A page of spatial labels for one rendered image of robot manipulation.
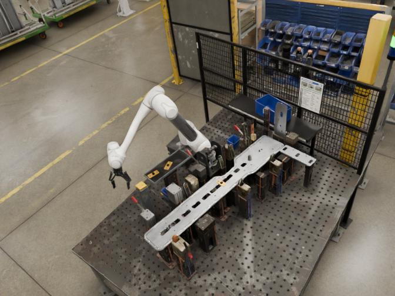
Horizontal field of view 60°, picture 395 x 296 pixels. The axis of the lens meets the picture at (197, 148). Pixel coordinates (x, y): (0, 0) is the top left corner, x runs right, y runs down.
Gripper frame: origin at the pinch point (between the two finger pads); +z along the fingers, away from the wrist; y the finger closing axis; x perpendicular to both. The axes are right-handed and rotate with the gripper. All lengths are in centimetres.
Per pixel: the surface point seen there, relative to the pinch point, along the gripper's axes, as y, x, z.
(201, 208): -77, 25, -2
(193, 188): -67, 10, -9
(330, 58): -182, -215, -62
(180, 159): -55, -1, -28
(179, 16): 20, -275, -119
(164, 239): -57, 53, 6
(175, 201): -57, 25, -6
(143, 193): -34.9, 28.8, -13.9
